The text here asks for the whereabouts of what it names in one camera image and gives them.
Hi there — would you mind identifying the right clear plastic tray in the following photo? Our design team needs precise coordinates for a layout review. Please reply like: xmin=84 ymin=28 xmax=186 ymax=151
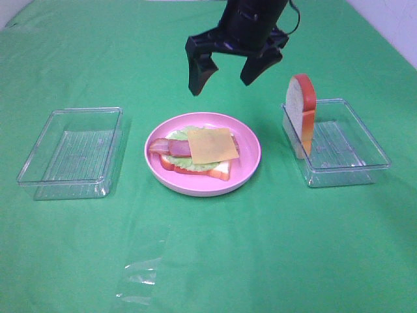
xmin=281 ymin=98 xmax=391 ymax=188

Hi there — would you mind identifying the green lettuce leaf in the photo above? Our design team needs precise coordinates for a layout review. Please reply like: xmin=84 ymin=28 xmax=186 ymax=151
xmin=161 ymin=126 xmax=231 ymax=172

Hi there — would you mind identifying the clear plastic film sheet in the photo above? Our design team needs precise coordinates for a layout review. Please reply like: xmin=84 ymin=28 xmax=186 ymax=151
xmin=112 ymin=225 xmax=169 ymax=312

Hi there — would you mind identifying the toast bread slice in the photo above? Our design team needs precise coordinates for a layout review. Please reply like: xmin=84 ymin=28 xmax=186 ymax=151
xmin=285 ymin=74 xmax=317 ymax=158
xmin=149 ymin=127 xmax=239 ymax=181

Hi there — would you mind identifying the green tablecloth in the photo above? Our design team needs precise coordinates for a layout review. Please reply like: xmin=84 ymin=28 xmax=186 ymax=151
xmin=1 ymin=1 xmax=416 ymax=312

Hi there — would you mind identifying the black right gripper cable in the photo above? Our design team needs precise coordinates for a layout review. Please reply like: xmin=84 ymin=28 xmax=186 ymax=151
xmin=283 ymin=0 xmax=300 ymax=37

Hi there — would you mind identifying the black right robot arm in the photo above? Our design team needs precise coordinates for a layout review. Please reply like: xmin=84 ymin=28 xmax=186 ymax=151
xmin=185 ymin=1 xmax=289 ymax=96

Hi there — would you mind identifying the pink round plate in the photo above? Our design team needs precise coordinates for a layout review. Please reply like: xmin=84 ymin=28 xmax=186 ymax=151
xmin=144 ymin=112 xmax=261 ymax=197

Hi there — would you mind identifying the clear plastic tray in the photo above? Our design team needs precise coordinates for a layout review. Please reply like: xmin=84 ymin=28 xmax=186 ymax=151
xmin=17 ymin=107 xmax=123 ymax=200
xmin=281 ymin=98 xmax=391 ymax=188

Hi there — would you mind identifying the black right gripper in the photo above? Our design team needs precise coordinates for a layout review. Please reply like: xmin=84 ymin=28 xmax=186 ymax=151
xmin=185 ymin=14 xmax=289 ymax=96

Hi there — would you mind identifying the yellow cheese slice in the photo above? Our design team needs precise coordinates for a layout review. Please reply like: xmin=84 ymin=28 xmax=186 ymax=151
xmin=187 ymin=128 xmax=239 ymax=164

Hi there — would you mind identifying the left clear plastic tray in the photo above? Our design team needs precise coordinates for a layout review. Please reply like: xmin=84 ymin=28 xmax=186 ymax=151
xmin=17 ymin=107 xmax=123 ymax=200

